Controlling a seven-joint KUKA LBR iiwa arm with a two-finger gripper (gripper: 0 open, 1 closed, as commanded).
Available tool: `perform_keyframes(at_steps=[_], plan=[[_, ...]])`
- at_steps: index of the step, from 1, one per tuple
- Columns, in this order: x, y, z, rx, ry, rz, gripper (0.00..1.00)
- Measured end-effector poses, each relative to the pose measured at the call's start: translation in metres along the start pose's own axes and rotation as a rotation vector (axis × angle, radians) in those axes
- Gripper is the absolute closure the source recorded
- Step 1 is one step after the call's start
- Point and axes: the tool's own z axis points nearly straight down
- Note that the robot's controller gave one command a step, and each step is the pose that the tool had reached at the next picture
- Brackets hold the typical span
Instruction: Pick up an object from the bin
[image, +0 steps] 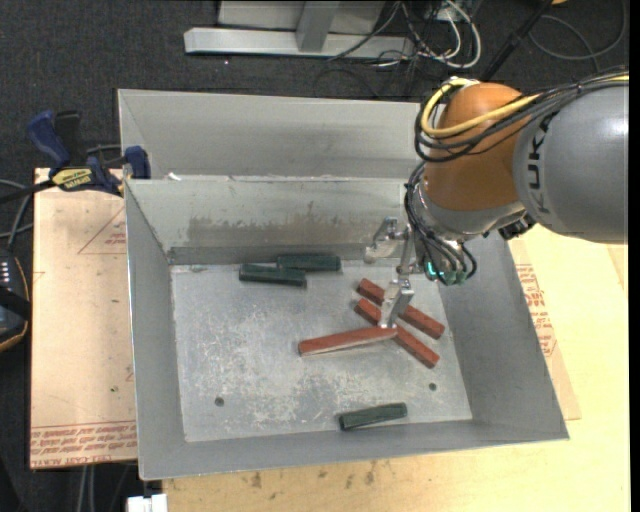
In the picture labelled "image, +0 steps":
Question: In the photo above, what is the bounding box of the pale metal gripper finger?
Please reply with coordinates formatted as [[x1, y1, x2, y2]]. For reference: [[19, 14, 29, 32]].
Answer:
[[396, 286, 416, 327], [378, 279, 404, 330]]

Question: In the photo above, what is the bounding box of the red-brown block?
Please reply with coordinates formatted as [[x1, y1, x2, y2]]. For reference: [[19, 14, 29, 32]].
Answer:
[[298, 325, 399, 358], [353, 298, 441, 370], [356, 277, 446, 341]]

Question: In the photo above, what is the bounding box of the dark green flat block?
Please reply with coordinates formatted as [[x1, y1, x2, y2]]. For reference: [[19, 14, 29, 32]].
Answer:
[[276, 253, 343, 273], [238, 263, 308, 289], [338, 402, 409, 433]]

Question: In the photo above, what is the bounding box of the grey metal bin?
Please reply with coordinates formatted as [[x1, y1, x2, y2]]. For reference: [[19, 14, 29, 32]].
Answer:
[[117, 88, 570, 481]]

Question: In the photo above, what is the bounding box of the brown cardboard board, red print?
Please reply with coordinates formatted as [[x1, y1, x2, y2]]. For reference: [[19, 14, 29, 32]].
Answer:
[[29, 167, 583, 471]]

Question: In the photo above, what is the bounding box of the black cylinder on white bracket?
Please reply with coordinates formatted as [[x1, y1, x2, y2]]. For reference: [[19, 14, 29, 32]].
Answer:
[[497, 212, 536, 241]]

